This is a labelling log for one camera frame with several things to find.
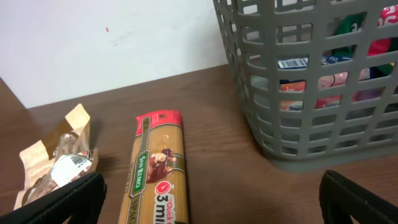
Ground blue food box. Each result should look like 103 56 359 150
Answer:
277 55 386 112

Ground San Remo spaghetti pack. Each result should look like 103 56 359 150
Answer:
118 110 189 224

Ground green Nescafe coffee bag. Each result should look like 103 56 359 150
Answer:
331 4 397 79

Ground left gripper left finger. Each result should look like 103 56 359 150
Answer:
1 172 107 224

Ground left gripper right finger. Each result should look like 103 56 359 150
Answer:
319 170 397 224

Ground upper white brown snack bag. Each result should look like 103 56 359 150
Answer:
14 104 99 210

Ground grey plastic basket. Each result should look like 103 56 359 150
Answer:
213 0 397 171

